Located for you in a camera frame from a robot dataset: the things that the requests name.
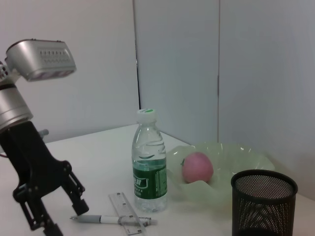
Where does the clear plastic ruler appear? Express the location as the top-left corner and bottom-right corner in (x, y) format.
(108, 192), (148, 236)

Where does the green glass fruit plate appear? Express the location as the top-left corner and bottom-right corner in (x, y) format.
(165, 141), (276, 209)

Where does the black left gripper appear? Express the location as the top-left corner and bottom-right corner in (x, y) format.
(0, 120), (90, 236)

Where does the black mesh pen holder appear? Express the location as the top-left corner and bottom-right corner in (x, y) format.
(230, 169), (299, 236)

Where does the pink peach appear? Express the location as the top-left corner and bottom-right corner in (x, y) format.
(181, 151), (214, 184)

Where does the grey white ballpoint pen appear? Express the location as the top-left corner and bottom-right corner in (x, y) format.
(70, 214), (158, 226)

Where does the clear water bottle green label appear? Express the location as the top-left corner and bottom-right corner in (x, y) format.
(132, 108), (168, 214)

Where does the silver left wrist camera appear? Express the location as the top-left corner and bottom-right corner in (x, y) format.
(5, 38), (77, 82)

